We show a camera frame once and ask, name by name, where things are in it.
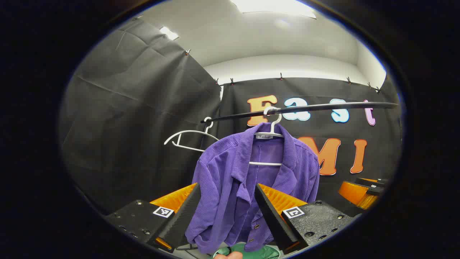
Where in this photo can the large ceiling light panel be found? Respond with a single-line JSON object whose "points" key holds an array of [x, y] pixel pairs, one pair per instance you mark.
{"points": [[273, 7]]}

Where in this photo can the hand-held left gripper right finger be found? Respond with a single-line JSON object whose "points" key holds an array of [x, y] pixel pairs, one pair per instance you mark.
{"points": [[273, 219]]}

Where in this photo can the green laundry hamper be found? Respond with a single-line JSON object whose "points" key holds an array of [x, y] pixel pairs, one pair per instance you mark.
{"points": [[266, 251]]}

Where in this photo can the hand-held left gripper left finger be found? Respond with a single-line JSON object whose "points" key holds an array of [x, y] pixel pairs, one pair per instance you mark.
{"points": [[187, 216]]}

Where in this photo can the small ceiling light panel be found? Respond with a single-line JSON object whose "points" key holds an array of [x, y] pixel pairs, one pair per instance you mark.
{"points": [[169, 33]]}

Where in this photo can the white plastic clothes hanger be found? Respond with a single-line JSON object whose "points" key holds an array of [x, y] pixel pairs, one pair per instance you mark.
{"points": [[190, 131], [266, 163]]}

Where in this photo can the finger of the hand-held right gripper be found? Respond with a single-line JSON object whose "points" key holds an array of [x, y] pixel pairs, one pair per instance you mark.
{"points": [[373, 182], [354, 192]]}

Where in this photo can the black backdrop cloth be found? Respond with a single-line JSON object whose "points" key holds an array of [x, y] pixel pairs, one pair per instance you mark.
{"points": [[125, 126]]}

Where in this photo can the black clothes rack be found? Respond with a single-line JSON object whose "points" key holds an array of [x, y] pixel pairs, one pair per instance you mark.
{"points": [[323, 107]]}

